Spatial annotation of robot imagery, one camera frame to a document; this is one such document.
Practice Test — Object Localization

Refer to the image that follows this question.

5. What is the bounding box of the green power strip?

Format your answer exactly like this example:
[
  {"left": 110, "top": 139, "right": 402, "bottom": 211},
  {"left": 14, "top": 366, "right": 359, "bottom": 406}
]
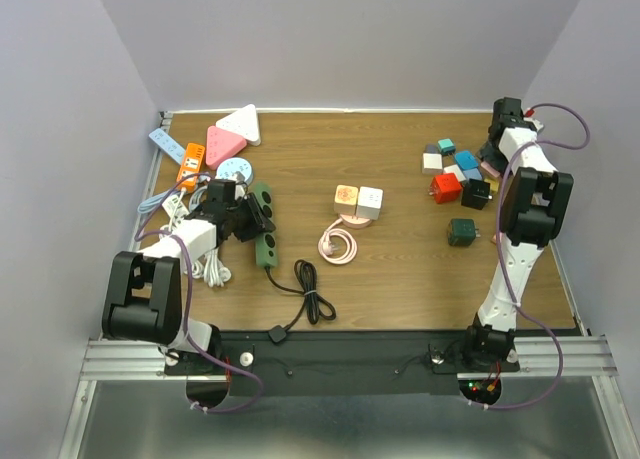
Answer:
[{"left": 251, "top": 181, "right": 278, "bottom": 268}]

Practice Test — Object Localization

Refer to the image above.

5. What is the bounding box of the pink round socket with cable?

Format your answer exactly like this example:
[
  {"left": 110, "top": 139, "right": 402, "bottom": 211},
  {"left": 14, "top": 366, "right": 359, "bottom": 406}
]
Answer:
[{"left": 317, "top": 214, "right": 373, "bottom": 266}]

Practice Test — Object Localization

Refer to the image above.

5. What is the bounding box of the dark green cube plug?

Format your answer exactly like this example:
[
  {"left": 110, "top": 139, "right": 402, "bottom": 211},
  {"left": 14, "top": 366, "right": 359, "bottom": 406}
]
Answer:
[{"left": 447, "top": 218, "right": 480, "bottom": 247}]

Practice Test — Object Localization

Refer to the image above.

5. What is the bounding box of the white grey cube plug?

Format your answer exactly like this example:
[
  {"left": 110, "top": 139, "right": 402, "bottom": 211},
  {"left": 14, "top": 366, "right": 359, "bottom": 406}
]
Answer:
[{"left": 355, "top": 186, "right": 383, "bottom": 221}]

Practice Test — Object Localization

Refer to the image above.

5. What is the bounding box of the pink cube socket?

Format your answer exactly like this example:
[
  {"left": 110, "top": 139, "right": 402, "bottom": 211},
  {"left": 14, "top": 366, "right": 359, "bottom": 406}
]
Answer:
[{"left": 480, "top": 161, "right": 501, "bottom": 179}]

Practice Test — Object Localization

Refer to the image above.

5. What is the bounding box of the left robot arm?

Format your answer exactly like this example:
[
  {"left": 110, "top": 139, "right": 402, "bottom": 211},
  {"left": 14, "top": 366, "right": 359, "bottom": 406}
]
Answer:
[{"left": 102, "top": 193, "right": 275, "bottom": 373}]

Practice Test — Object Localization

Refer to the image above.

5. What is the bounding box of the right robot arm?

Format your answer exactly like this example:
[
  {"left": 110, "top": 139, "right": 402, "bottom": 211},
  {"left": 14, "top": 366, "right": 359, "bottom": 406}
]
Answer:
[{"left": 460, "top": 126, "right": 574, "bottom": 369}]

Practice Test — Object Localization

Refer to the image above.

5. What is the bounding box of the light blue cube plug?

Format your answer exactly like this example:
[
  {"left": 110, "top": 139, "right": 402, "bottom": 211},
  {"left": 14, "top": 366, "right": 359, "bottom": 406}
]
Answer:
[{"left": 463, "top": 168, "right": 484, "bottom": 181}]

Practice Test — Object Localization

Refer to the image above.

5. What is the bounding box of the yellow cube plug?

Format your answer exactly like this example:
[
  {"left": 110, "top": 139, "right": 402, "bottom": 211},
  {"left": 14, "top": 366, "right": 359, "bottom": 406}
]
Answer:
[{"left": 484, "top": 178, "right": 500, "bottom": 196}]

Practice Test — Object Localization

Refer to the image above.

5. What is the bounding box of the small white cube plug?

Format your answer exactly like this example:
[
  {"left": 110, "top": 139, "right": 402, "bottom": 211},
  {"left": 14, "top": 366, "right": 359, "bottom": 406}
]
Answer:
[{"left": 443, "top": 164, "right": 467, "bottom": 184}]

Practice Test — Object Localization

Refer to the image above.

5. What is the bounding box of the blue round socket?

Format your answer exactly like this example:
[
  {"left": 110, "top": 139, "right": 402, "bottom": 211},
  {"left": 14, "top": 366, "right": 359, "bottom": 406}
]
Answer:
[{"left": 215, "top": 157, "right": 254, "bottom": 185}]

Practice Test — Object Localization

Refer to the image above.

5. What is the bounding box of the black cube plug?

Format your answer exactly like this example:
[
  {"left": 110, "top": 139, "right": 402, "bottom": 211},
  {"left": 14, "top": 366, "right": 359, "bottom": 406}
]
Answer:
[{"left": 461, "top": 179, "right": 492, "bottom": 210}]

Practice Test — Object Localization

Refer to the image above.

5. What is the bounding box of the teal cube plug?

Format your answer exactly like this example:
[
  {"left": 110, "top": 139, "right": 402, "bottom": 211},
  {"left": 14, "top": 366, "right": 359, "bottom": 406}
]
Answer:
[{"left": 437, "top": 138, "right": 456, "bottom": 156}]

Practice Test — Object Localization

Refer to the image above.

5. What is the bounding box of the red cube plug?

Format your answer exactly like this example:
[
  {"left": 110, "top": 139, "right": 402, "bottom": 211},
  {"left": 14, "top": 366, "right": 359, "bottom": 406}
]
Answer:
[{"left": 429, "top": 173, "right": 462, "bottom": 204}]

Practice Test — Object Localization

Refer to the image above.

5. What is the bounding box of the beige cube plug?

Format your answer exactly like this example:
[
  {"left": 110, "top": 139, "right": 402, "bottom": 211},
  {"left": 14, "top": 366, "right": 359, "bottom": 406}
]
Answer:
[{"left": 333, "top": 185, "right": 359, "bottom": 216}]

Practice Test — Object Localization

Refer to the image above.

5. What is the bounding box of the pink triangular power strip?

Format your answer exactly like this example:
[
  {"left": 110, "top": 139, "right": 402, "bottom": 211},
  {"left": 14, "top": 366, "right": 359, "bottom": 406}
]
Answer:
[{"left": 205, "top": 126, "right": 247, "bottom": 170}]

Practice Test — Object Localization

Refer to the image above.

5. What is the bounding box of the orange power strip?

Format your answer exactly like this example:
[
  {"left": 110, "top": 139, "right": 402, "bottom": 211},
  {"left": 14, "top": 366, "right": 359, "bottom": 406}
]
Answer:
[{"left": 176, "top": 143, "right": 206, "bottom": 193}]

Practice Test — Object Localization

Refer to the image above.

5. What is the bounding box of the white triangular power strip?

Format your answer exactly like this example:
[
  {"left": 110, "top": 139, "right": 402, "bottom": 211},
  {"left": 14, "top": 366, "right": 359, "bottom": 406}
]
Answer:
[{"left": 215, "top": 104, "right": 262, "bottom": 146}]

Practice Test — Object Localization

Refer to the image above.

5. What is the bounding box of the light blue power strip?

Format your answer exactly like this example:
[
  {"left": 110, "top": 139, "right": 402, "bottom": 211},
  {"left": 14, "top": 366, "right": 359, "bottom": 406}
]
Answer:
[{"left": 148, "top": 128, "right": 185, "bottom": 165}]

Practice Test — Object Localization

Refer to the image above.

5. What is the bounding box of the white cable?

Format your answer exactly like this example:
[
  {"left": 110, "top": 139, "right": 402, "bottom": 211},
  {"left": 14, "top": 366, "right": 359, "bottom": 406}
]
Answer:
[{"left": 158, "top": 178, "right": 234, "bottom": 289}]

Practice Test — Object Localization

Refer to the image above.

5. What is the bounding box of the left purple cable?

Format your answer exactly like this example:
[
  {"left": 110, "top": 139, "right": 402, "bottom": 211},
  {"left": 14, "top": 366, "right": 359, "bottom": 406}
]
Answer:
[{"left": 134, "top": 173, "right": 265, "bottom": 415}]

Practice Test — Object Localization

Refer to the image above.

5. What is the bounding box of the purple cable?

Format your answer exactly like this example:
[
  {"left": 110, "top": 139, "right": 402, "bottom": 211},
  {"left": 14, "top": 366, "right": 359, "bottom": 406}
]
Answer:
[
  {"left": 134, "top": 173, "right": 265, "bottom": 415},
  {"left": 467, "top": 102, "right": 591, "bottom": 411}
]

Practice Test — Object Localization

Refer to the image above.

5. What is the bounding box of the light blue cable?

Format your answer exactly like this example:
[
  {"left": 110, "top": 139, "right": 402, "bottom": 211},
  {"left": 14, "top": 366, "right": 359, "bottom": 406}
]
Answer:
[{"left": 137, "top": 171, "right": 211, "bottom": 215}]

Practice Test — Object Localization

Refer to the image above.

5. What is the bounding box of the black power cord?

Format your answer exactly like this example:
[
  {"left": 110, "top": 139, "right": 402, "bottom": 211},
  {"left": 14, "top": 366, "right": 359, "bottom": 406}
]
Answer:
[{"left": 263, "top": 258, "right": 337, "bottom": 347}]

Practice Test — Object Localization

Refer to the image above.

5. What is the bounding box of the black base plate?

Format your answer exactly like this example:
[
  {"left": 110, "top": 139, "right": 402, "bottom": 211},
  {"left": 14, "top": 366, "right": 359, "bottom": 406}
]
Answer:
[{"left": 165, "top": 331, "right": 519, "bottom": 399}]

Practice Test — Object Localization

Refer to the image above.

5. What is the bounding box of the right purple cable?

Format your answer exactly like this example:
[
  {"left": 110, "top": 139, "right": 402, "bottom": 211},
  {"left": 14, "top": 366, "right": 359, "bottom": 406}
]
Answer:
[{"left": 467, "top": 102, "right": 591, "bottom": 411}]

